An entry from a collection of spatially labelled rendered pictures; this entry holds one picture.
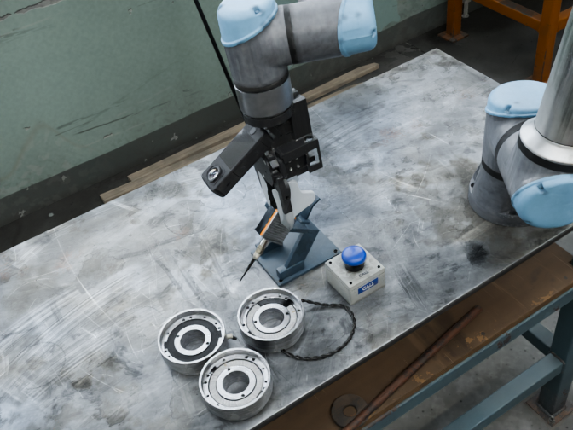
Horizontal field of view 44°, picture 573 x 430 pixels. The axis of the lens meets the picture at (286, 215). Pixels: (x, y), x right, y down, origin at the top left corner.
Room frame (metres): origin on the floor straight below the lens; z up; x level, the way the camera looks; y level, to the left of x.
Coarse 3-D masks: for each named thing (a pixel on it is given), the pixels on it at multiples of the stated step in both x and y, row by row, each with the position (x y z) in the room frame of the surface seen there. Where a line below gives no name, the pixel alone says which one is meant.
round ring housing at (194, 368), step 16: (176, 320) 0.72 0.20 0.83; (208, 320) 0.72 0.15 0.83; (160, 336) 0.69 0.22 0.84; (176, 336) 0.69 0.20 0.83; (192, 336) 0.70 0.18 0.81; (208, 336) 0.69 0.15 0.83; (224, 336) 0.67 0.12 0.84; (160, 352) 0.66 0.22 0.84; (192, 352) 0.66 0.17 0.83; (176, 368) 0.64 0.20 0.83; (192, 368) 0.63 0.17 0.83
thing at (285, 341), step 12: (264, 288) 0.75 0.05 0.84; (276, 288) 0.75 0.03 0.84; (252, 300) 0.74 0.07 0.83; (300, 300) 0.72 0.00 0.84; (240, 312) 0.72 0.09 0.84; (264, 312) 0.72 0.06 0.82; (276, 312) 0.72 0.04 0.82; (288, 312) 0.71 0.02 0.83; (300, 312) 0.70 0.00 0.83; (240, 324) 0.69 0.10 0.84; (300, 324) 0.67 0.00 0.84; (252, 336) 0.66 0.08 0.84; (288, 336) 0.66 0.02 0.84; (264, 348) 0.65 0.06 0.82; (276, 348) 0.65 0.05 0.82
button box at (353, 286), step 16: (336, 256) 0.80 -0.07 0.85; (368, 256) 0.79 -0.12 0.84; (336, 272) 0.76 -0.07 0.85; (352, 272) 0.76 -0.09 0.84; (368, 272) 0.75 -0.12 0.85; (384, 272) 0.76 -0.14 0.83; (336, 288) 0.76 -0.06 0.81; (352, 288) 0.73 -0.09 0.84; (368, 288) 0.74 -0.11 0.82; (352, 304) 0.73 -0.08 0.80
